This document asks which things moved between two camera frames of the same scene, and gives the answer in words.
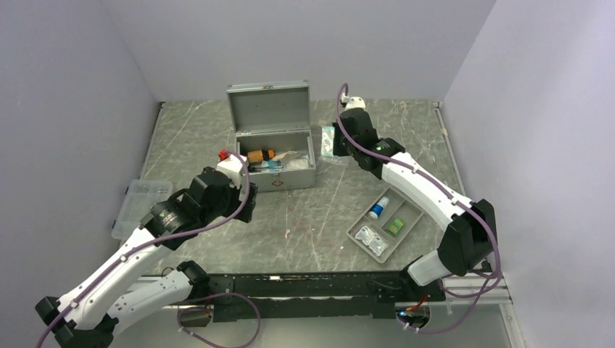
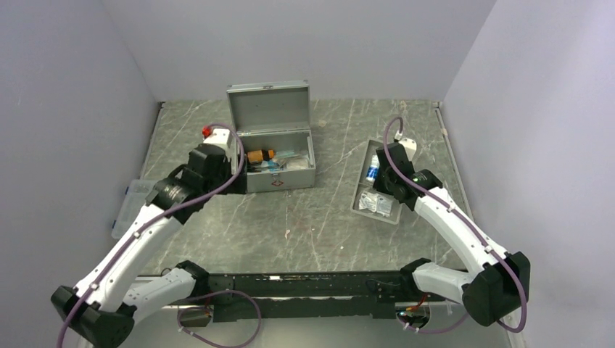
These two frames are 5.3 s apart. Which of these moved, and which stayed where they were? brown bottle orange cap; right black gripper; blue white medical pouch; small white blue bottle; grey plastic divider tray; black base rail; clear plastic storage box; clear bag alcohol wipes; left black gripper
Moved: small white blue bottle; grey plastic divider tray; right black gripper; clear bag alcohol wipes; left black gripper
Stayed: blue white medical pouch; clear plastic storage box; brown bottle orange cap; black base rail
